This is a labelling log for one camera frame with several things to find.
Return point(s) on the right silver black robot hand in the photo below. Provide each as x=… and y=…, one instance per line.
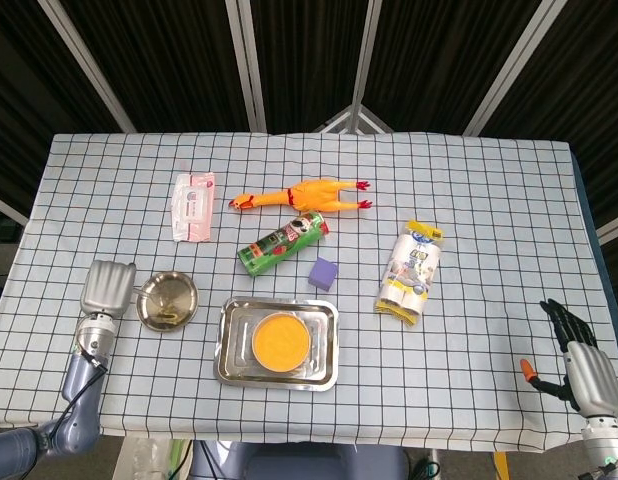
x=591, y=380

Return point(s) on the yellow rubber chicken toy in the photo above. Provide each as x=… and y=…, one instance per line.
x=309, y=195

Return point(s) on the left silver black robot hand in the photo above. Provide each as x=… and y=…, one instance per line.
x=106, y=287

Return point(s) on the metal screen foot frame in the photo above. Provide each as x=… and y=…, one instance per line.
x=356, y=117

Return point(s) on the round steel plate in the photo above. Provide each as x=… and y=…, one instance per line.
x=174, y=300

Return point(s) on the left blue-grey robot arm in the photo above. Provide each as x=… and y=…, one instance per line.
x=79, y=400

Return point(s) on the pink wet wipes pack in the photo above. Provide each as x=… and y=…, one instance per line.
x=193, y=206

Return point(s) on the bowl of orange powder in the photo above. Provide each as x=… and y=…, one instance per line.
x=281, y=341

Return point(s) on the yellow white roll bag pack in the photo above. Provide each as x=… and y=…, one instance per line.
x=410, y=270

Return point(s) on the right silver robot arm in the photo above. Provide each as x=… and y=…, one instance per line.
x=606, y=445

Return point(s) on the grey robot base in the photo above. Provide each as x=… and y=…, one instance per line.
x=299, y=462

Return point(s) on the green Pringles can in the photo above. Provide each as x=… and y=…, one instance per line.
x=281, y=245

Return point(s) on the blue checkered tablecloth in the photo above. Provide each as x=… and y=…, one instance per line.
x=464, y=200

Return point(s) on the rectangular steel tray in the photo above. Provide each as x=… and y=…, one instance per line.
x=234, y=350

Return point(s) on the yellow strip under table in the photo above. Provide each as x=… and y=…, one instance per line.
x=500, y=467

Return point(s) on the black folding screen partition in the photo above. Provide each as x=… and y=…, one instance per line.
x=179, y=60

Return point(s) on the purple foam cube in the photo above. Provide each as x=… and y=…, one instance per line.
x=323, y=275

